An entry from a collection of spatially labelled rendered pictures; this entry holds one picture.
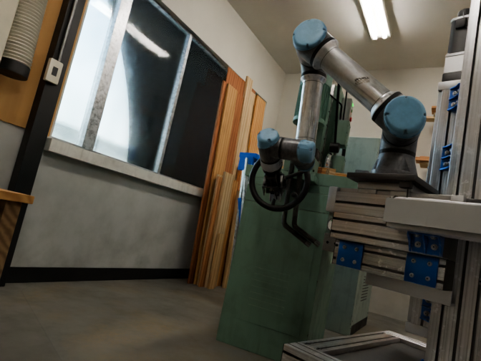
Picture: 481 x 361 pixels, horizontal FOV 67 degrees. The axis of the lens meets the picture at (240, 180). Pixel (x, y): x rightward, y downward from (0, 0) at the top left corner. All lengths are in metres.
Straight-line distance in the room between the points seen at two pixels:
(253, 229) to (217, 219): 1.44
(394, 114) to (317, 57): 0.33
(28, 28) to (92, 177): 0.98
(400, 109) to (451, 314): 0.65
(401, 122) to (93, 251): 2.18
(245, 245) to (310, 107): 0.81
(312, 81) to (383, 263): 0.68
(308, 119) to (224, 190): 2.04
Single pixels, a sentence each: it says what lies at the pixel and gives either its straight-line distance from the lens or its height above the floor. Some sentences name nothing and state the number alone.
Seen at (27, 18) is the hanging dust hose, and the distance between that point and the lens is 2.23.
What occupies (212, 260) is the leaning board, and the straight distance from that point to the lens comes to 3.27.
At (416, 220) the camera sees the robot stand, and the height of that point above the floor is 0.67.
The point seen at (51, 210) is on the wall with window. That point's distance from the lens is 2.50.
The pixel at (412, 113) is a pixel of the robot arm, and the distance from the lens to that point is 1.18.
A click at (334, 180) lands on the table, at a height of 0.88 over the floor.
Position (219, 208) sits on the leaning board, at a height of 0.70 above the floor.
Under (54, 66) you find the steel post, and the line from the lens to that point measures 2.35.
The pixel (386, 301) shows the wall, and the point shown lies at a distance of 4.14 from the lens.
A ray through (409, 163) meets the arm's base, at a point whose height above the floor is 0.87.
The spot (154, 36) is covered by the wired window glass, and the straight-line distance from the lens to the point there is 3.16.
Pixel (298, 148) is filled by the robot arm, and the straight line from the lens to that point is 1.19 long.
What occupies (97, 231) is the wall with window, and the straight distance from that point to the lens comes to 2.73.
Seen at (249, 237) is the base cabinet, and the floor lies 0.53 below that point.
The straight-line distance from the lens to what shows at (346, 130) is 2.20.
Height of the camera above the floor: 0.56
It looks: 8 degrees up
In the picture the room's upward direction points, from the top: 12 degrees clockwise
